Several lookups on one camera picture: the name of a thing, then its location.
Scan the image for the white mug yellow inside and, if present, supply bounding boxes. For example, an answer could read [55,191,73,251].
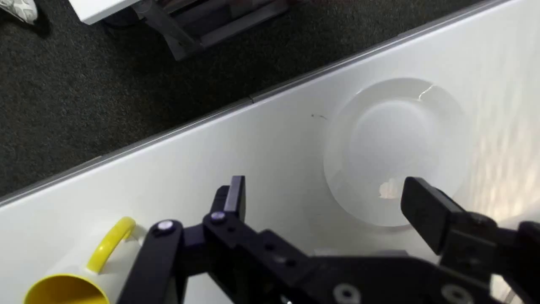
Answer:
[21,217,139,304]

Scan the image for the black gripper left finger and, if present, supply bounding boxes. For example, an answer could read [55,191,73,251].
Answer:
[116,175,316,304]

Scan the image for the white flat panel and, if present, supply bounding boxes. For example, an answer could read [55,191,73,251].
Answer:
[67,0,141,28]

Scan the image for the white crumpled bag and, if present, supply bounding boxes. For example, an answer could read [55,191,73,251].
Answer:
[0,0,40,26]

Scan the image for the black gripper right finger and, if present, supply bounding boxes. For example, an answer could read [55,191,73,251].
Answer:
[399,176,540,304]

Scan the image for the white round plate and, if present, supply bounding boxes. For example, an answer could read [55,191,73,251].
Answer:
[322,77,473,230]

